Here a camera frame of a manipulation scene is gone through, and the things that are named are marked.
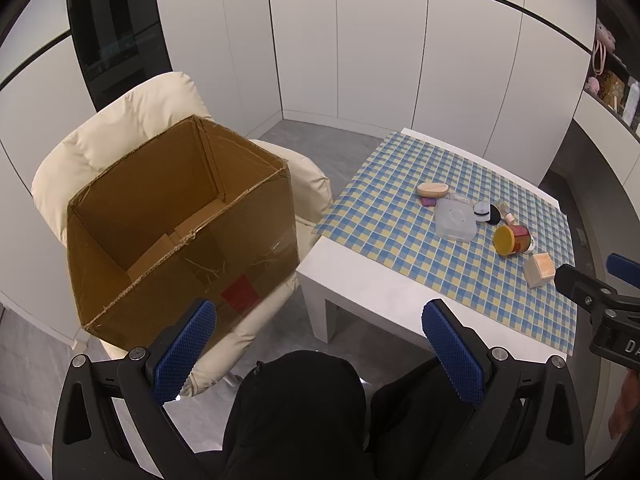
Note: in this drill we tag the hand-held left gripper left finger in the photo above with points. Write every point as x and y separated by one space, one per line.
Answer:
185 355

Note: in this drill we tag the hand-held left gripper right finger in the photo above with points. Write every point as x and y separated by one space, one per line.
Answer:
452 355

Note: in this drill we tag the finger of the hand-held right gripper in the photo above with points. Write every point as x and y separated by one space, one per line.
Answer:
622 265
570 280

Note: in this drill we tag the beige cube box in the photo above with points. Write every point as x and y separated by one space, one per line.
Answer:
539 271

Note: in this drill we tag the red jar with yellow lid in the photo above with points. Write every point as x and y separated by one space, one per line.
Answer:
506 240

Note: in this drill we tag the glass bottle with pink cap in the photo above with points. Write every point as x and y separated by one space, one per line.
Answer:
509 217

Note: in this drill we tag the clear square plastic box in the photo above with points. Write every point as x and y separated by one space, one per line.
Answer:
452 222

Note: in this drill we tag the brown cardboard box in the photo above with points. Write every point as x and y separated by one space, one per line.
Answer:
250 240

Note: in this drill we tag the small clear labelled case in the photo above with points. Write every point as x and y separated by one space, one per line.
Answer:
461 198

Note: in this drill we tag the small purple tube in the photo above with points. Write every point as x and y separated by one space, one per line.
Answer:
428 202

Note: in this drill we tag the beige powder puff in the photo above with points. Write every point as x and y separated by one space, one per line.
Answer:
432 189

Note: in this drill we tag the person's right hand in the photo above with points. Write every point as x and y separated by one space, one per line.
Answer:
630 397

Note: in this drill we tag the white table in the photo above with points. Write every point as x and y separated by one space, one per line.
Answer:
360 290

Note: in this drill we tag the white curved counter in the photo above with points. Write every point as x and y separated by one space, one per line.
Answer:
610 135

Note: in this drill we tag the blue yellow checkered tablecloth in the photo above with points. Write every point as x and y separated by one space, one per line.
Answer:
400 200

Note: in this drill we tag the brown patterned box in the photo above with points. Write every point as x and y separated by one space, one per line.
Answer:
612 87

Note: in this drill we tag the small pink plush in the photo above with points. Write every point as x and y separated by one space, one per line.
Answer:
594 84

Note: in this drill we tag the cream padded armchair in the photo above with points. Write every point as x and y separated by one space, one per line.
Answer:
125 115

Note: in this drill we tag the wall outlet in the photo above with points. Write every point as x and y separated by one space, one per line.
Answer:
581 237

